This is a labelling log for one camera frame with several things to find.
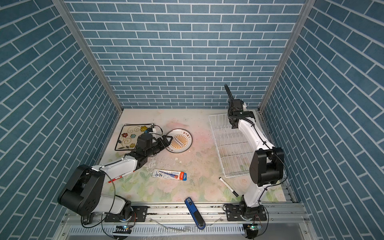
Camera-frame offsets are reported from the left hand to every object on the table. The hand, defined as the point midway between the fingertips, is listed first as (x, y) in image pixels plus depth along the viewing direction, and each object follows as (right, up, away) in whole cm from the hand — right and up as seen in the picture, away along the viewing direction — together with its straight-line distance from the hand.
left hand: (170, 140), depth 89 cm
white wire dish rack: (+42, -9, +13) cm, 45 cm away
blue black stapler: (+15, -33, -18) cm, 41 cm away
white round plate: (+5, -2, +13) cm, 14 cm away
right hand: (+48, +13, -4) cm, 50 cm away
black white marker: (+36, -27, -8) cm, 46 cm away
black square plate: (-31, 0, +11) cm, 32 cm away
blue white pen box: (0, -20, -2) cm, 20 cm away
